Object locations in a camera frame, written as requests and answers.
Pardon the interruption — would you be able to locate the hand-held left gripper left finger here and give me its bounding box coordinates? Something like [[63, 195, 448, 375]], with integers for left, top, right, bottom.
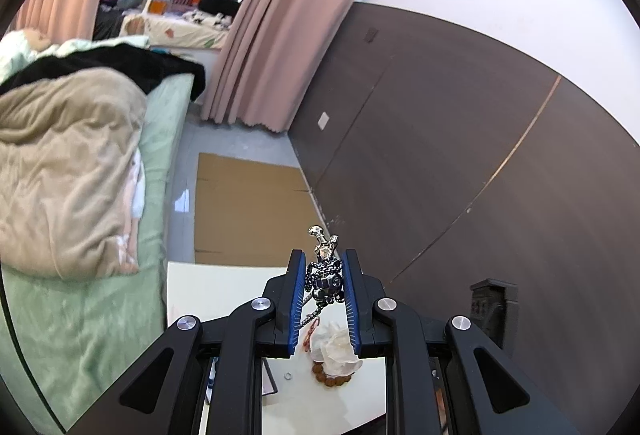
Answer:
[[65, 249, 307, 435]]

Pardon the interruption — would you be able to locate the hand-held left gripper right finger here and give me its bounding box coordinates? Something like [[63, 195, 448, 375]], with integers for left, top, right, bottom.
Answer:
[[341, 249, 581, 435]]

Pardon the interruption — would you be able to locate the silver chain pendant necklace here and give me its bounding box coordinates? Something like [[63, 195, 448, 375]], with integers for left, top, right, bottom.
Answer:
[[295, 225, 347, 332]]

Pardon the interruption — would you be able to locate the red string bracelet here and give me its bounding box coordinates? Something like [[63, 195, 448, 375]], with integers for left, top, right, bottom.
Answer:
[[302, 320, 321, 352]]

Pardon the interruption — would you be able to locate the white fabric scrunchie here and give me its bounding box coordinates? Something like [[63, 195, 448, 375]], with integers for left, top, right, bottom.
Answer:
[[307, 321, 363, 377]]

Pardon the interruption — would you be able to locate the brown bead bracelet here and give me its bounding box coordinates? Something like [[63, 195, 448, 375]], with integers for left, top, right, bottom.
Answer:
[[312, 362, 354, 389]]

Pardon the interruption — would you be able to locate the black jewelry box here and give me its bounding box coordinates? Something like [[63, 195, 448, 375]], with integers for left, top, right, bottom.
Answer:
[[262, 357, 279, 399]]

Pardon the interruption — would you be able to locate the flat brown cardboard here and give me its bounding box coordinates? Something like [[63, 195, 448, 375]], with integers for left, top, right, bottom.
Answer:
[[194, 152, 326, 266]]

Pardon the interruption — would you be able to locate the pink white cloth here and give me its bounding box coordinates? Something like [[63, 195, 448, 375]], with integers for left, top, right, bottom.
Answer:
[[130, 150, 147, 222]]

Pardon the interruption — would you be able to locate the bed with green sheet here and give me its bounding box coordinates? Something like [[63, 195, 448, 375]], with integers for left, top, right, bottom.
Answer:
[[0, 65, 201, 435]]

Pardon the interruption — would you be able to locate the beige blanket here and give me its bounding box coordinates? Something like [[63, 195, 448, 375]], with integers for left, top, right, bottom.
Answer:
[[0, 67, 149, 281]]

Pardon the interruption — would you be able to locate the black cloth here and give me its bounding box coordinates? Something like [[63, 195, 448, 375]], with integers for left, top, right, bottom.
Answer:
[[0, 46, 207, 98]]

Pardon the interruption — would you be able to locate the floral window bench cushion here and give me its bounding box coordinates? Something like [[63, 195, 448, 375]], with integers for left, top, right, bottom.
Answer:
[[120, 10, 232, 50]]

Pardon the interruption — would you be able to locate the black round cushion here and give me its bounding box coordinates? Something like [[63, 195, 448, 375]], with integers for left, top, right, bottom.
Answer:
[[198, 0, 242, 18]]

